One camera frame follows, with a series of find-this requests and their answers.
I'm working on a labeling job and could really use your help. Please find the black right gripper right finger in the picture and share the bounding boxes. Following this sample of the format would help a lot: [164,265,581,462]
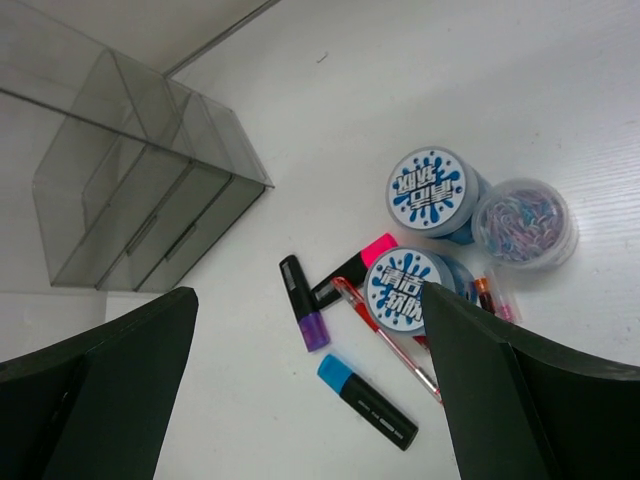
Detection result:
[422,283,639,479]

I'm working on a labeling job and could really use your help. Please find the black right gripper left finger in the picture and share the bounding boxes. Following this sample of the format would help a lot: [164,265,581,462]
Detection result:
[1,287,198,479]

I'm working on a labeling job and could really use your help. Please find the clear plastic organizer box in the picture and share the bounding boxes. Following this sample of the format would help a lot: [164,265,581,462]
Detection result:
[1,1,272,293]

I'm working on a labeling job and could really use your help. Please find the red pen with clip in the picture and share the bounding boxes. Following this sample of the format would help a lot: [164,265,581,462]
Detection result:
[484,265,522,324]

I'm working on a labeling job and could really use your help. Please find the dark red gel pen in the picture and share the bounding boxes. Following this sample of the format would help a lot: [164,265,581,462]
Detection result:
[474,277,496,314]

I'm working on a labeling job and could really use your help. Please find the blue cap highlighter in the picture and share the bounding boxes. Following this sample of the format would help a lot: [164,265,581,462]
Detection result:
[317,354,419,451]

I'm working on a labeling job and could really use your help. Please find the blue jar front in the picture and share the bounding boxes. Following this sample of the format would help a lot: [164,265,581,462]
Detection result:
[363,247,478,336]

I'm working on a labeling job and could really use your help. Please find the blue jar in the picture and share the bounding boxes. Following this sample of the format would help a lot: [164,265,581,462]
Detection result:
[385,146,491,245]
[363,247,478,336]

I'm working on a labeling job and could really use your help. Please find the pink cap highlighter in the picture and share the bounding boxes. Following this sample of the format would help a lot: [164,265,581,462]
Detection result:
[311,233,398,310]

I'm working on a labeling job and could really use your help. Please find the purple cap highlighter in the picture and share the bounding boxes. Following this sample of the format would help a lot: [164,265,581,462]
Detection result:
[279,255,330,352]

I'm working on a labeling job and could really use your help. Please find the blue jar back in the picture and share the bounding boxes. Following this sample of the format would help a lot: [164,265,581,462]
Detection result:
[385,146,491,245]

